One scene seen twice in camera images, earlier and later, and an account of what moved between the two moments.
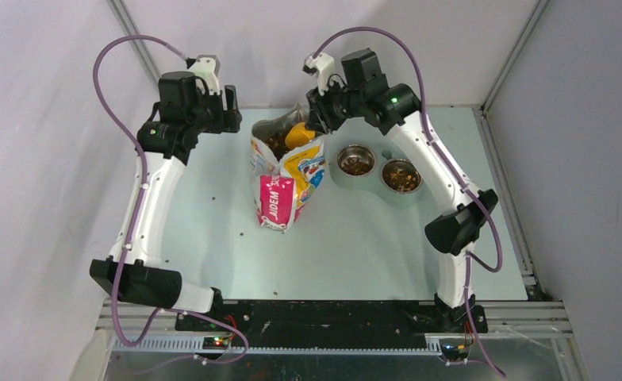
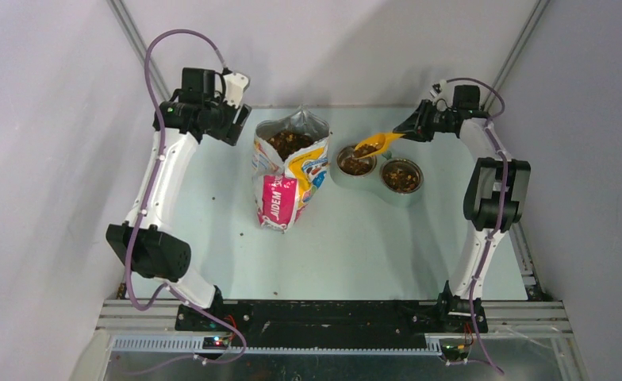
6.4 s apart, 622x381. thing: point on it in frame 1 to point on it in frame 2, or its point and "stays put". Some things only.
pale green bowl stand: [372, 181] stays put
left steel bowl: [356, 159] stays put
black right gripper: [318, 116] to [416, 126]
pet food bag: [286, 180] stays put
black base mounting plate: [284, 324] stays put
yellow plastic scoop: [297, 136] to [382, 139]
